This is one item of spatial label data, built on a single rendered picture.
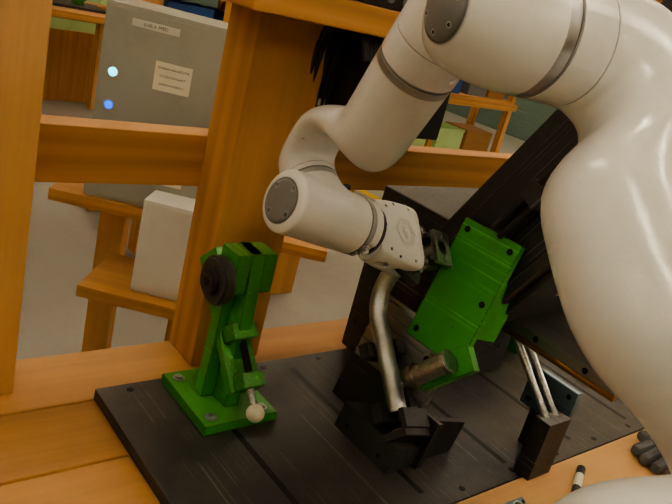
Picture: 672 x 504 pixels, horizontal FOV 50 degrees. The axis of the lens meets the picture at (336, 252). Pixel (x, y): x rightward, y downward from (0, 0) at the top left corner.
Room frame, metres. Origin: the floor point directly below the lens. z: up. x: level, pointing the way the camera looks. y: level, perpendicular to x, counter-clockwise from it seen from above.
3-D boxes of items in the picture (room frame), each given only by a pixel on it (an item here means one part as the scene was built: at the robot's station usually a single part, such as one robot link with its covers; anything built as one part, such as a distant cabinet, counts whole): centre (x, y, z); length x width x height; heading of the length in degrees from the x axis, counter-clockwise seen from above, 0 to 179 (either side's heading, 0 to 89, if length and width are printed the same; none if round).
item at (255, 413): (0.92, 0.06, 0.96); 0.06 x 0.03 x 0.06; 43
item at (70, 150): (1.42, 0.01, 1.23); 1.30 x 0.05 x 0.09; 133
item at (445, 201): (1.33, -0.23, 1.07); 0.30 x 0.18 x 0.34; 133
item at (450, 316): (1.05, -0.23, 1.17); 0.13 x 0.12 x 0.20; 133
